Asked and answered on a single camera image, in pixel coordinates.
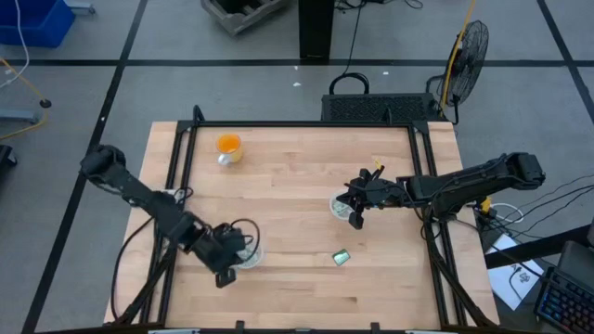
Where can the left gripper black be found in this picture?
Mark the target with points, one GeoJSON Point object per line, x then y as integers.
{"type": "Point", "coordinates": [220, 250]}

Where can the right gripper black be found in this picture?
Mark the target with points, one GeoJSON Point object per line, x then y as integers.
{"type": "Point", "coordinates": [378, 192]}

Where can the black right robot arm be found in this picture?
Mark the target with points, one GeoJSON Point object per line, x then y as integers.
{"type": "Point", "coordinates": [464, 183]}

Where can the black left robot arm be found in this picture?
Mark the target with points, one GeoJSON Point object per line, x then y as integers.
{"type": "Point", "coordinates": [139, 192]}

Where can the clear plastic bin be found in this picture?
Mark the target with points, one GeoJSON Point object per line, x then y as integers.
{"type": "Point", "coordinates": [335, 212]}
{"type": "Point", "coordinates": [256, 260]}

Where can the yellow tag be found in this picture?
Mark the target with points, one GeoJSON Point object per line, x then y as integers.
{"type": "Point", "coordinates": [378, 163]}

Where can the dark-edged green sweetener packet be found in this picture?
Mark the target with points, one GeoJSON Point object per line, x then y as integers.
{"type": "Point", "coordinates": [341, 257]}

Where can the yellow and white mug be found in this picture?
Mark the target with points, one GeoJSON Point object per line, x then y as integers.
{"type": "Point", "coordinates": [230, 150]}

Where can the yellow plug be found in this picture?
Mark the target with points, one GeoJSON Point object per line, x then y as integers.
{"type": "Point", "coordinates": [485, 205]}

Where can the black upright tower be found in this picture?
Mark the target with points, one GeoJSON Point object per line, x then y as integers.
{"type": "Point", "coordinates": [315, 30]}

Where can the white paper sheet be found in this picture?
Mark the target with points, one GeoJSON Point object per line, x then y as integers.
{"type": "Point", "coordinates": [506, 278]}

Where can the black floor fan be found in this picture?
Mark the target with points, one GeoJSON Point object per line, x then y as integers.
{"type": "Point", "coordinates": [466, 58]}

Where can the black beam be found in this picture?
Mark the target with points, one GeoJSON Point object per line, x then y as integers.
{"type": "Point", "coordinates": [533, 248]}

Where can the grey crate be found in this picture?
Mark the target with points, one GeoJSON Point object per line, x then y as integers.
{"type": "Point", "coordinates": [241, 18]}

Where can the black round puck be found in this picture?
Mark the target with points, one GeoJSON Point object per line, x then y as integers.
{"type": "Point", "coordinates": [45, 103]}

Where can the backlit black keyboard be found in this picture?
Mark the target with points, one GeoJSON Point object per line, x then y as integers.
{"type": "Point", "coordinates": [566, 301]}

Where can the grey stand base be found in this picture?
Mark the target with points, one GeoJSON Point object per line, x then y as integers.
{"type": "Point", "coordinates": [18, 115]}

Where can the blue plastic tub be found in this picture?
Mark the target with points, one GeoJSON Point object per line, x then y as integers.
{"type": "Point", "coordinates": [32, 23]}

